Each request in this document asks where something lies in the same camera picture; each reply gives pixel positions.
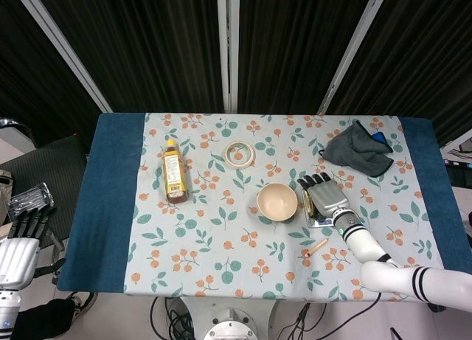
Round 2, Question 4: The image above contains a beige masking tape roll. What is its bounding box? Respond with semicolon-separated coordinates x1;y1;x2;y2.
224;141;255;170

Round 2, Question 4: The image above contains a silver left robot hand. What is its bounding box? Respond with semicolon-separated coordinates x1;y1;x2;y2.
0;205;66;291

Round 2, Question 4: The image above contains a grey cloth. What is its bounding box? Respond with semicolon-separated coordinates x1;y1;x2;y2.
319;119;395;178

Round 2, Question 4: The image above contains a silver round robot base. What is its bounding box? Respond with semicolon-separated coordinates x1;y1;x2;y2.
202;308;260;340

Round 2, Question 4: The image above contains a floral patterned tablecloth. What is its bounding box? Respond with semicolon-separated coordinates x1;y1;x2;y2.
123;113;443;303

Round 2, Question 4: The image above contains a white frame post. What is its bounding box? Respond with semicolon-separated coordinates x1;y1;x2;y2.
316;0;392;115
216;0;241;113
10;0;113;114

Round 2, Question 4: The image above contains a black mesh chair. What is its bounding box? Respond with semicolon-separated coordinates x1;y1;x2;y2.
0;133;89;262

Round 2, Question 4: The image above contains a small wooden stick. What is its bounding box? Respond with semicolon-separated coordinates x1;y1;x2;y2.
302;238;330;259

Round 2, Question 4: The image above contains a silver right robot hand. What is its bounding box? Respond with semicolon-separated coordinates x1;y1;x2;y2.
296;173;350;219

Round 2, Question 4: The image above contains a black cable bundle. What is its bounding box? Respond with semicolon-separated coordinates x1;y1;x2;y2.
150;296;202;340
276;301;327;340

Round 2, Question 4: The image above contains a silver foil package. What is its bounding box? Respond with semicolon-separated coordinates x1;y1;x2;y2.
7;182;57;223

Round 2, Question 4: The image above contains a beige bowl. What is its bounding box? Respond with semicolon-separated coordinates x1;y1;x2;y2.
257;182;298;223

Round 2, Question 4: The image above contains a blue table cover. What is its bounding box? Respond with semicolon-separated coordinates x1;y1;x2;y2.
55;113;472;304

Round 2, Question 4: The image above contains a yellow honey bottle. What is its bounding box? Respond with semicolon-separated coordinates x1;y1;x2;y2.
162;139;190;204

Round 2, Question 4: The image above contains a small digital kitchen scale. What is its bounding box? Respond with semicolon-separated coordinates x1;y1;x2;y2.
301;187;344;229

